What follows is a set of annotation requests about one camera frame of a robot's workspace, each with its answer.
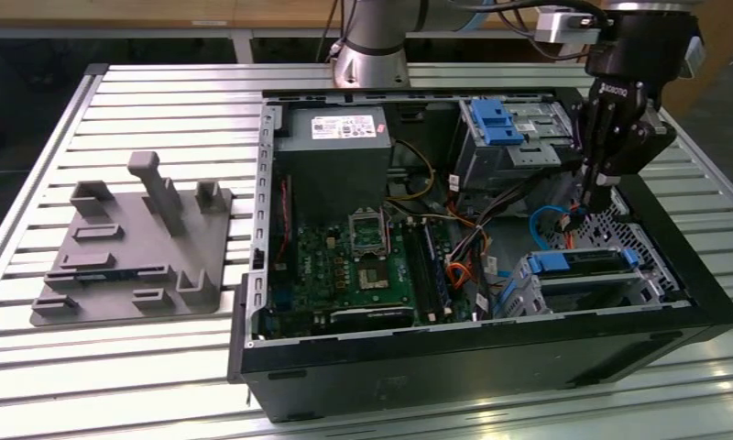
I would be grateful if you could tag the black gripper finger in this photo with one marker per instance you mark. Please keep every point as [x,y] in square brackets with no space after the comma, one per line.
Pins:
[597,151]
[644,142]

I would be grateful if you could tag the hard disk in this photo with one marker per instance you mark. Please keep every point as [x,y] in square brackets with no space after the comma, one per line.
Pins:
[549,262]

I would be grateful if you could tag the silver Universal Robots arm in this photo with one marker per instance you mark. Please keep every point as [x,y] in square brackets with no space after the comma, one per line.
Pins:
[372,55]

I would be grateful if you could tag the metal disk bay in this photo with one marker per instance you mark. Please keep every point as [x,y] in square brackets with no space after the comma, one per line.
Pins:
[587,295]

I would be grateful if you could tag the black empty RAM slot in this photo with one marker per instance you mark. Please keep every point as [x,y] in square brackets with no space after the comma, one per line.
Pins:
[418,270]

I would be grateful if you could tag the metal drive cage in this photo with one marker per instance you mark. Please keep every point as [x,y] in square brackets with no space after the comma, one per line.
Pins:
[525,160]

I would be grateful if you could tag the blue drive cage latch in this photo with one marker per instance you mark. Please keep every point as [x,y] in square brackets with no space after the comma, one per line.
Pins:
[495,121]

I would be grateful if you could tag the RAM stick with blue edge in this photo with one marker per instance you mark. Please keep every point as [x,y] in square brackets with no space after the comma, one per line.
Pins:
[437,270]

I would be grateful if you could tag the gray power supply unit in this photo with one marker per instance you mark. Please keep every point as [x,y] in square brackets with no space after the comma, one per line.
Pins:
[336,165]

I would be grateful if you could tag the CPU socket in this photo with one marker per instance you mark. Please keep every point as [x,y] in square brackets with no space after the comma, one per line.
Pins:
[376,277]

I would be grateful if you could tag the green motherboard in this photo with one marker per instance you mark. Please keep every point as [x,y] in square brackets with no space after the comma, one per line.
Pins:
[329,270]

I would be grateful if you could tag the black graphics card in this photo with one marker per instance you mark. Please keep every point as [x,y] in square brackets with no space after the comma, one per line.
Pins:
[372,316]

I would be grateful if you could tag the black PC case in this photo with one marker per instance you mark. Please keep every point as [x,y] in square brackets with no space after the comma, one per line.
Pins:
[464,366]

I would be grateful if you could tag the gray parts rack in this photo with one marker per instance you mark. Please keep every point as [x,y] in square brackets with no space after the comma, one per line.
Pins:
[140,238]

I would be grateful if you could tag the wooden cabinet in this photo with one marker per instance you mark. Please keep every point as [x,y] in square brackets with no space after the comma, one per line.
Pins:
[128,11]

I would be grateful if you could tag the black table corner cap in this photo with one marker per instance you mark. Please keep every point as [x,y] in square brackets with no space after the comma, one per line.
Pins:
[96,69]

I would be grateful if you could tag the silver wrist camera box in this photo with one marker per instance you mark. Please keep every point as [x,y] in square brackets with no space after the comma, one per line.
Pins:
[561,27]

